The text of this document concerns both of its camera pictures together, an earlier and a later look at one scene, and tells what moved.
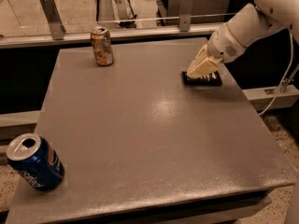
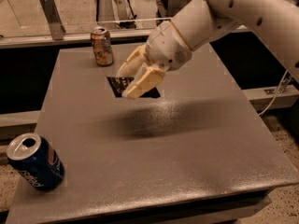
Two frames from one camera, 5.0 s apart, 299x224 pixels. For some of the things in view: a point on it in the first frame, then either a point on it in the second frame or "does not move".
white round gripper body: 223,46 -> 166,49
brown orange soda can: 101,40 does not move
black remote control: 210,80 -> 121,84
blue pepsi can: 35,161 does not move
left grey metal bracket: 52,15 does not move
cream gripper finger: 203,63 -> 149,77
